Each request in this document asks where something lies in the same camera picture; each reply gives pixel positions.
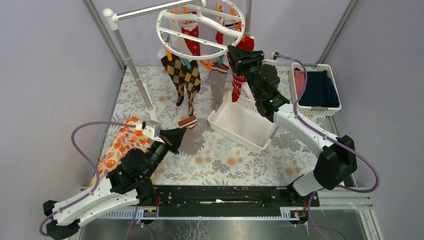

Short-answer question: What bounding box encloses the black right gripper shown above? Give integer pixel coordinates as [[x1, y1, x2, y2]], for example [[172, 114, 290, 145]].
[[227, 44, 265, 100]]

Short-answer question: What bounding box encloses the red dotted sock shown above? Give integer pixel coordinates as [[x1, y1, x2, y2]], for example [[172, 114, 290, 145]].
[[231, 35, 255, 103]]

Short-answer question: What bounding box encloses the brown striped sock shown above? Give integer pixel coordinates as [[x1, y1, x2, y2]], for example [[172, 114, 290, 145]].
[[178, 115, 206, 155], [206, 62, 230, 111]]

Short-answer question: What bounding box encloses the orange clothes clip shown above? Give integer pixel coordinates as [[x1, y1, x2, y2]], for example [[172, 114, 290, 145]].
[[199, 59, 212, 71]]

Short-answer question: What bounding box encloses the white round clip hanger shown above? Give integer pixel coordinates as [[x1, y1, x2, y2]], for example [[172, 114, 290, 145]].
[[155, 0, 246, 61]]

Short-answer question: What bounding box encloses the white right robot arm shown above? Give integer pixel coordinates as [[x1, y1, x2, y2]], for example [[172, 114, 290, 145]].
[[227, 45, 358, 206]]

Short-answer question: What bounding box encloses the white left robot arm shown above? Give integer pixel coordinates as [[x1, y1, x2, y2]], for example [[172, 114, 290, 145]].
[[39, 122, 187, 240]]

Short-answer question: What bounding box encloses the small red hanging sock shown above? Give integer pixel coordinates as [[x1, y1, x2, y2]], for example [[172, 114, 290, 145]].
[[215, 31, 224, 45]]

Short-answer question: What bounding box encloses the orange floral cloth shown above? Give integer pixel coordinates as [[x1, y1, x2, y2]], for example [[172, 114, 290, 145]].
[[97, 126, 153, 179]]

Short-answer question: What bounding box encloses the pink folded cloth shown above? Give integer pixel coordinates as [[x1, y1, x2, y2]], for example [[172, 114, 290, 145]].
[[293, 68, 305, 99]]

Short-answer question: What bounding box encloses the white sock basket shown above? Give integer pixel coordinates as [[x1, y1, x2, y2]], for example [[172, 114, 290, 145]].
[[207, 91, 278, 153]]

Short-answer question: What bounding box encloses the brown argyle sock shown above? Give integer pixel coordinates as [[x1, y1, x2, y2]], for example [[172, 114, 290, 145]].
[[160, 53, 201, 116]]

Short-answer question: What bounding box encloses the red white hanging sock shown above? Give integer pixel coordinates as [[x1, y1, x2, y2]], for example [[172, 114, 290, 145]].
[[181, 19, 202, 57]]

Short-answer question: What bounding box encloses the dark navy folded cloth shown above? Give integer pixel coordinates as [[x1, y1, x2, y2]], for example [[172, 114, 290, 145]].
[[299, 70, 340, 108]]

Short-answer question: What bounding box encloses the white basket with dark clothes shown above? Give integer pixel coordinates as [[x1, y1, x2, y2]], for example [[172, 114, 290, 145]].
[[289, 63, 342, 116]]

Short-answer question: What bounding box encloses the floral patterned table mat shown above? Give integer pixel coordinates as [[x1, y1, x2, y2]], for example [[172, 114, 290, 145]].
[[99, 66, 317, 186]]

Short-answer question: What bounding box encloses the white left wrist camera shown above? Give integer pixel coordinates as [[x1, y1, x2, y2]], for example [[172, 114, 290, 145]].
[[135, 120, 164, 143]]

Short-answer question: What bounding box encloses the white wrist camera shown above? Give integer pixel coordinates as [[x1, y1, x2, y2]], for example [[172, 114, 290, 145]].
[[135, 120, 164, 143], [261, 51, 280, 67]]

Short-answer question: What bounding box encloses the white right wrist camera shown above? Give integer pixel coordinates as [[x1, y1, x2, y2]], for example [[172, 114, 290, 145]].
[[261, 51, 280, 67]]

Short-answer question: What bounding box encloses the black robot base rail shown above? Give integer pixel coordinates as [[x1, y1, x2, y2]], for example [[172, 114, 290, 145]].
[[137, 185, 320, 220]]

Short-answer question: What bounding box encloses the silver drying rack frame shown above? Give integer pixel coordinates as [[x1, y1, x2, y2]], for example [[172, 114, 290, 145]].
[[102, 0, 252, 121]]

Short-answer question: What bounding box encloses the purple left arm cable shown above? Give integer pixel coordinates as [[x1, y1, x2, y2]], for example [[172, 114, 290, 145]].
[[38, 121, 138, 240]]

